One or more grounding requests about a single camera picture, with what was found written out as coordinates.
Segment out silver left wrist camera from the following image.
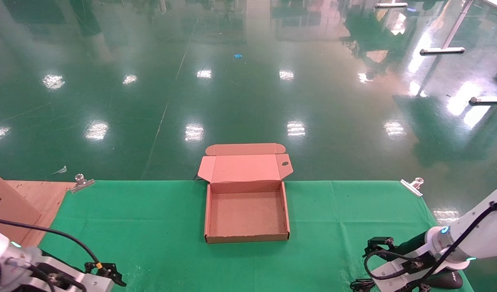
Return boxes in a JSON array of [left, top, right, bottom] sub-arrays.
[[83, 271, 114, 292]]

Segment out white table foot bar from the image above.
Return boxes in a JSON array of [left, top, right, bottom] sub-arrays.
[[469, 87, 497, 105]]

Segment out white table leg with foot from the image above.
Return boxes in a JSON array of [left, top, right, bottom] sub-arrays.
[[420, 0, 474, 55]]

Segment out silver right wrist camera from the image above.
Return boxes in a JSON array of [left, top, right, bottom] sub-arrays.
[[372, 253, 429, 292]]

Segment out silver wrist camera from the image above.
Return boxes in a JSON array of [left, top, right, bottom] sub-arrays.
[[372, 253, 429, 292], [83, 271, 114, 292]]

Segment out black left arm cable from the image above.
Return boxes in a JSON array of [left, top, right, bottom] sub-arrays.
[[0, 217, 127, 287]]

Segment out flat brown cardboard sheet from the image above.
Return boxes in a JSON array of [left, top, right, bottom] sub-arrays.
[[0, 168, 42, 246]]

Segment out green table cloth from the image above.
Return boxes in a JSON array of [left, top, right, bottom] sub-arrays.
[[37, 180, 474, 292]]

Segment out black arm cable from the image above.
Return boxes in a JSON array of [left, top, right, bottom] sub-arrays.
[[0, 217, 127, 287], [363, 198, 497, 292]]

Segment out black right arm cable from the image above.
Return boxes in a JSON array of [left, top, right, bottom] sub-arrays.
[[363, 198, 497, 292]]

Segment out silver metal table clamp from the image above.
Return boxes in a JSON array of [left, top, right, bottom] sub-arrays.
[[400, 177, 424, 198], [70, 174, 95, 193]]

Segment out open brown cardboard box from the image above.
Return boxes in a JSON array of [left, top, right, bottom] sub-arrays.
[[198, 143, 294, 244]]

